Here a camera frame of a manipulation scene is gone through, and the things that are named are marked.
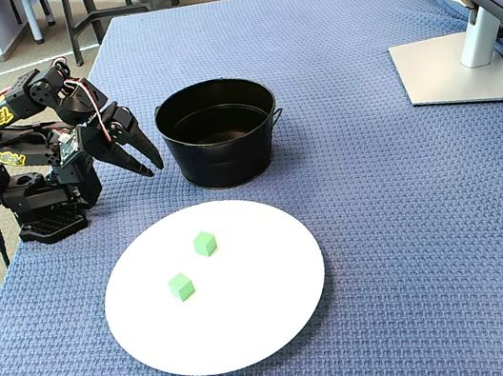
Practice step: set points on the silver monitor stand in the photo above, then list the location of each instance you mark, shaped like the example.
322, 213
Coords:
455, 76

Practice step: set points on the blue woven tablecloth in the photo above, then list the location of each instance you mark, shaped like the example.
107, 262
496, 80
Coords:
406, 220

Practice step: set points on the black chair legs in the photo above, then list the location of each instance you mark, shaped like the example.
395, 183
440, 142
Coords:
47, 7

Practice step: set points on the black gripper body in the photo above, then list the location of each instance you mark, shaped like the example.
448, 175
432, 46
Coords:
114, 140

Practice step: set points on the white table leg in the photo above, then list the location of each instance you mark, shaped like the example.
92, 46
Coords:
33, 17

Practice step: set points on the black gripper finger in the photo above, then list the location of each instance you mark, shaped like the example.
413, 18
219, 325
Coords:
137, 137
124, 161

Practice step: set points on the small circuit board module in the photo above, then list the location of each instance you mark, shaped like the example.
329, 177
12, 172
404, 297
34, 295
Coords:
68, 145

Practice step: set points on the black metal bucket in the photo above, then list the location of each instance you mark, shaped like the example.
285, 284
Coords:
222, 154

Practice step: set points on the green cube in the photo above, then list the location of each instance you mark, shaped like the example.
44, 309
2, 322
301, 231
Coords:
180, 286
205, 244

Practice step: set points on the black stool frame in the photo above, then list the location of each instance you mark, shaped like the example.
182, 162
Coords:
81, 23

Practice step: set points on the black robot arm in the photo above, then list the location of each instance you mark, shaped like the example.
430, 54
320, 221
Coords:
25, 104

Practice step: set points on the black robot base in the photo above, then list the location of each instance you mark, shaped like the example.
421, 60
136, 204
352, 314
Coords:
36, 200

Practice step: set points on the white round plate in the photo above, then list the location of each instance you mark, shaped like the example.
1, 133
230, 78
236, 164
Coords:
234, 316

